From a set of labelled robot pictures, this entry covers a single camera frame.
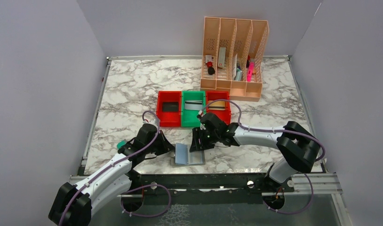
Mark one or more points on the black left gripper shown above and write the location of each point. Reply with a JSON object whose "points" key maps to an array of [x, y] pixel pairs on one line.
{"points": [[162, 143]]}

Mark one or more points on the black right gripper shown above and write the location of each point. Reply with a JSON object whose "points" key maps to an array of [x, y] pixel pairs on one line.
{"points": [[201, 139]]}

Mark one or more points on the grey card holder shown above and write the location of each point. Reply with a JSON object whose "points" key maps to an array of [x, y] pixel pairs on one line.
{"points": [[184, 157]]}

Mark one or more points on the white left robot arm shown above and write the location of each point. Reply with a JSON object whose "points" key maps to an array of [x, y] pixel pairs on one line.
{"points": [[74, 205]]}

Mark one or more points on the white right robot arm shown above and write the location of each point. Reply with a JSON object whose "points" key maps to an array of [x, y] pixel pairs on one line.
{"points": [[300, 150]]}

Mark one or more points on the gold striped card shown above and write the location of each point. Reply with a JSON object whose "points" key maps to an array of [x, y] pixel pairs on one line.
{"points": [[217, 106]]}

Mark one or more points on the silver striped card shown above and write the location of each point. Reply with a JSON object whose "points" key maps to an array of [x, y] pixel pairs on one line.
{"points": [[195, 105]]}

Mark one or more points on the black card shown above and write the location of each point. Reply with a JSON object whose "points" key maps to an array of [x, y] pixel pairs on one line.
{"points": [[170, 107]]}

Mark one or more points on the red plastic bin right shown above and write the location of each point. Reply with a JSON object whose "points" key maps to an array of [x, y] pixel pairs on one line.
{"points": [[215, 95]]}

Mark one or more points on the red plastic bin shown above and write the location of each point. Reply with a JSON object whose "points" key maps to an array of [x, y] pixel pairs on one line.
{"points": [[215, 95], [169, 119]]}

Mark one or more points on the green plastic bin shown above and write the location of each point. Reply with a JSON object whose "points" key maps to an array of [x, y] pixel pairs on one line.
{"points": [[189, 117]]}

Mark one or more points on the teal eraser block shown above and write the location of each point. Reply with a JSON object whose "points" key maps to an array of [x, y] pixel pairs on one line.
{"points": [[121, 144]]}

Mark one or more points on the red plastic bin left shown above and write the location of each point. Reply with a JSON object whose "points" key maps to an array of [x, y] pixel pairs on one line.
{"points": [[169, 119]]}

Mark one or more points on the teal pen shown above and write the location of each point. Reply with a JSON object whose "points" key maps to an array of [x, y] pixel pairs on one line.
{"points": [[238, 75]]}

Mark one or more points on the red black marker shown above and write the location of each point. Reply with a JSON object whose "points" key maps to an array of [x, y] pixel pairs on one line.
{"points": [[210, 68]]}

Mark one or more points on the pink highlighter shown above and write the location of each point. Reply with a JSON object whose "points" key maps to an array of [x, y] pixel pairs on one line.
{"points": [[250, 71]]}

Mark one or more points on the white red box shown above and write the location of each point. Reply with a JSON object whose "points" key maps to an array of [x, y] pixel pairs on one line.
{"points": [[221, 57]]}

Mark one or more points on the peach desk organizer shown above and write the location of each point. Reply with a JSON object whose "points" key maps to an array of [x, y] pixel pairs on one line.
{"points": [[245, 40]]}

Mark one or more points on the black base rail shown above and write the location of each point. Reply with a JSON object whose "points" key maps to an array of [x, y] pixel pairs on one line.
{"points": [[195, 189]]}

